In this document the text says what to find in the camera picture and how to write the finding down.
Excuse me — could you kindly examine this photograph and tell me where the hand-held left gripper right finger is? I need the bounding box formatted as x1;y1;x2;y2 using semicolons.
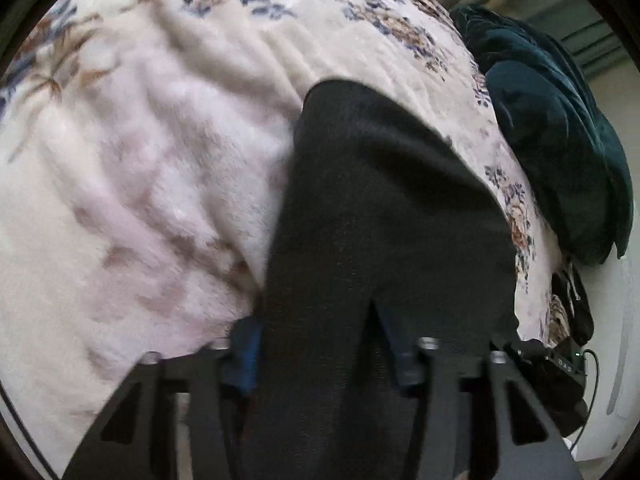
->
375;305;583;480

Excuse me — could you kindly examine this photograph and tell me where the dark grey striped sweater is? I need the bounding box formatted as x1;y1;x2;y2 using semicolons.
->
240;77;521;480

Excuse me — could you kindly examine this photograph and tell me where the teal plush blanket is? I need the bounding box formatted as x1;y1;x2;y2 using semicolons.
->
450;4;635;267

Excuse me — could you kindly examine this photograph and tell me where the white headboard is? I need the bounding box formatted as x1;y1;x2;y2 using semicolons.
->
565;255;640;461

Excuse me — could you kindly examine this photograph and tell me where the floral checked blanket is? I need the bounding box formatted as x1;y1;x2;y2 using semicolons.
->
0;0;566;478

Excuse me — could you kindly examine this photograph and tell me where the grey-green curtain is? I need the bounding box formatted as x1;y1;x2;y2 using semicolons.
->
450;0;626;78

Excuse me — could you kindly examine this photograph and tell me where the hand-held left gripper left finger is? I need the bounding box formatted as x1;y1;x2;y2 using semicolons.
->
62;317;263;480

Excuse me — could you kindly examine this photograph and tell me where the black cable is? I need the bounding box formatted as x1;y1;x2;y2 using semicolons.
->
570;349;602;448

